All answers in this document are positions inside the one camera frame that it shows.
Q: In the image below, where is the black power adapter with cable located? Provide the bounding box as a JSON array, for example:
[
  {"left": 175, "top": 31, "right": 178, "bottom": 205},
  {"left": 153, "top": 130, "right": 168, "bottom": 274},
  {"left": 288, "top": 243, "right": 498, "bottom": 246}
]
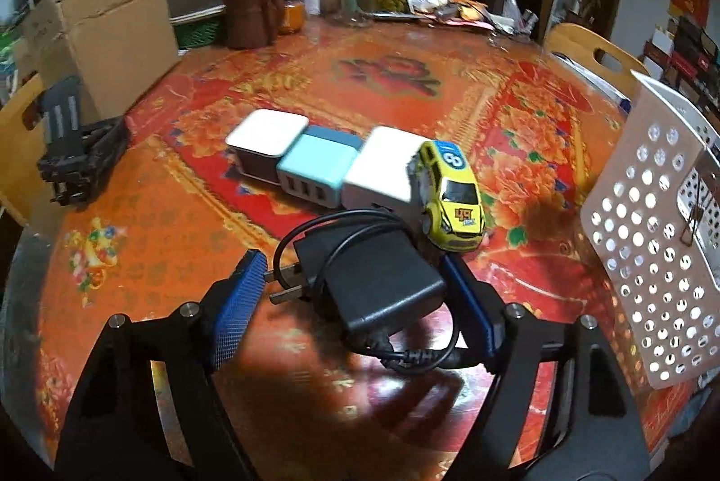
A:
[{"left": 265, "top": 211, "right": 486, "bottom": 375}]

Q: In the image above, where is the empty glass jar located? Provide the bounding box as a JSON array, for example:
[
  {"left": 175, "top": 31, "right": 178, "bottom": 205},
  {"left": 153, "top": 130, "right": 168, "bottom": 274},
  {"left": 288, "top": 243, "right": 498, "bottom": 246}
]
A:
[{"left": 337, "top": 0, "right": 374, "bottom": 28}]

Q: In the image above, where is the brown ceramic pitcher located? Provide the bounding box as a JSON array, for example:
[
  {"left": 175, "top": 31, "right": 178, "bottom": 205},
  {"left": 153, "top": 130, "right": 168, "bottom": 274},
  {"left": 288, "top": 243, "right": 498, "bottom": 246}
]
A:
[{"left": 220, "top": 0, "right": 287, "bottom": 50}]

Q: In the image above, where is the white and black charger cube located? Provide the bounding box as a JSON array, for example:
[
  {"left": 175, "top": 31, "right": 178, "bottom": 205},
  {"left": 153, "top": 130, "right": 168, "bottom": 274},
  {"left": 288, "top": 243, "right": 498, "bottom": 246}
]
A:
[{"left": 225, "top": 109, "right": 310, "bottom": 186}]

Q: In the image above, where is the white perforated plastic basket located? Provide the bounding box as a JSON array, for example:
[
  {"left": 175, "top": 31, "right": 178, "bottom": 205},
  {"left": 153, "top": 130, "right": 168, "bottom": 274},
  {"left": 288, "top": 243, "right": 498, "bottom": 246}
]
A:
[{"left": 580, "top": 69, "right": 720, "bottom": 391}]

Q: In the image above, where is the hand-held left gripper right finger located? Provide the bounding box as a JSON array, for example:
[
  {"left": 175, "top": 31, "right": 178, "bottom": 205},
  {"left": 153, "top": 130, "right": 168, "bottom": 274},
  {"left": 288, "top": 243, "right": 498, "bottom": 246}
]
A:
[{"left": 436, "top": 254, "right": 660, "bottom": 481}]

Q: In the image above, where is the cardboard box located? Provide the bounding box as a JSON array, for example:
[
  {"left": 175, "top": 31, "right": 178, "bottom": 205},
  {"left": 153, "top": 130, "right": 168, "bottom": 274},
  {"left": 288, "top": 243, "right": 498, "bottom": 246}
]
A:
[{"left": 16, "top": 0, "right": 181, "bottom": 122}]

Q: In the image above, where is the light blue charger cube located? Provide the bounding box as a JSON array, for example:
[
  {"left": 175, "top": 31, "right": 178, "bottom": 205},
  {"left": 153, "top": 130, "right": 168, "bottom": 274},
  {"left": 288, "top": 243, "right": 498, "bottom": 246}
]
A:
[{"left": 276, "top": 125, "right": 365, "bottom": 208}]

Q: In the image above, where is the metal binder clip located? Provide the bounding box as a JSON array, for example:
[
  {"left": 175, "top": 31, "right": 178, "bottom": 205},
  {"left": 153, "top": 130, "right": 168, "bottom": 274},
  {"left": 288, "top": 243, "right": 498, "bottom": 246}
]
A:
[{"left": 679, "top": 165, "right": 716, "bottom": 247}]

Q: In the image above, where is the orange jar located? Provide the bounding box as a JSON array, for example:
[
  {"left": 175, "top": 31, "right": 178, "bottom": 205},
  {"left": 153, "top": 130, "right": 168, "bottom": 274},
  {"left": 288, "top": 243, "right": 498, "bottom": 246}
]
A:
[{"left": 277, "top": 0, "right": 307, "bottom": 35}]

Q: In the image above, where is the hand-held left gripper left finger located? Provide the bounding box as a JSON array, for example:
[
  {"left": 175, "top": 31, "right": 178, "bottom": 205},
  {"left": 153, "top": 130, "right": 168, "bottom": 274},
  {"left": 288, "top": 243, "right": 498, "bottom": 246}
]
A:
[{"left": 54, "top": 250, "right": 269, "bottom": 481}]

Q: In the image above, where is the yellow toy car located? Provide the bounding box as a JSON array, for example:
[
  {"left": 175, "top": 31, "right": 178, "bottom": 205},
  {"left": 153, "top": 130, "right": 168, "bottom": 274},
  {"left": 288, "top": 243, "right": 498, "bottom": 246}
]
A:
[{"left": 414, "top": 139, "right": 486, "bottom": 252}]

